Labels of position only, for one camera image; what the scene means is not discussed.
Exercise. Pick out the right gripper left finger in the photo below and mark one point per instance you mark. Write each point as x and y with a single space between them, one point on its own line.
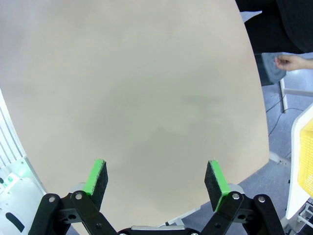
97 181

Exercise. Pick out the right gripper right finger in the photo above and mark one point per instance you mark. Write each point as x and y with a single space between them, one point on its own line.
216 186

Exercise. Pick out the person's left forearm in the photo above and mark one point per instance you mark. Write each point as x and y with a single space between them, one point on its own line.
308 64

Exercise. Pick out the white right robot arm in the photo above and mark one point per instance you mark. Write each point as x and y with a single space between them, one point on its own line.
19 200

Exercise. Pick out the yellow plastic shopping basket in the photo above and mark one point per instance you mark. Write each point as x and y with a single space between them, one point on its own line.
306 159

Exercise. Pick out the person's left hand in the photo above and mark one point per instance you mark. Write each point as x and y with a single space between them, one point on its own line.
292 63

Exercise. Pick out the white side table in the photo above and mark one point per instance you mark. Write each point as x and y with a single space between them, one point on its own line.
294 159

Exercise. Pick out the white slatted panel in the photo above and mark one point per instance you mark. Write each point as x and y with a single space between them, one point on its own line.
9 147

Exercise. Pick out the person in black t-shirt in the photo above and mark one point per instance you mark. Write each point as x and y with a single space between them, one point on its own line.
281 24

